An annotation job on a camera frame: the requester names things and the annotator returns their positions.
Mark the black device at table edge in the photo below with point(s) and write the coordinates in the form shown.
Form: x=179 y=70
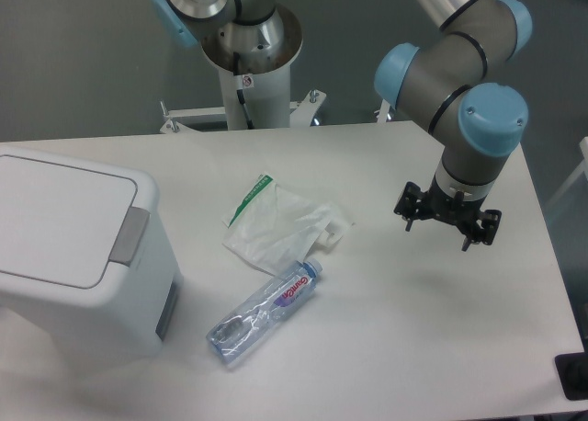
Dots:
x=572 y=371

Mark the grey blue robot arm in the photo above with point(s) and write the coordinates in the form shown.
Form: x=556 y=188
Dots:
x=442 y=89

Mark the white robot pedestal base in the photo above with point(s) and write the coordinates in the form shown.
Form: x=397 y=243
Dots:
x=253 y=65

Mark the white trash can lid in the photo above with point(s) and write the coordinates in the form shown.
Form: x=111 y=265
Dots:
x=61 y=217

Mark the white frame at right edge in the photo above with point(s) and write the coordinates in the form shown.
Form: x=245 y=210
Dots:
x=564 y=196

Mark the white trash can body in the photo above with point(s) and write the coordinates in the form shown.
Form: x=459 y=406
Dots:
x=127 y=312

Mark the white plastic bag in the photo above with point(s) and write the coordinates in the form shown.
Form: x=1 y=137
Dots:
x=273 y=227

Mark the clear plastic water bottle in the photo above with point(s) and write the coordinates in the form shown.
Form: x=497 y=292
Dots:
x=272 y=304

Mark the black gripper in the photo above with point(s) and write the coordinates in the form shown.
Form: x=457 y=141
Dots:
x=478 y=227

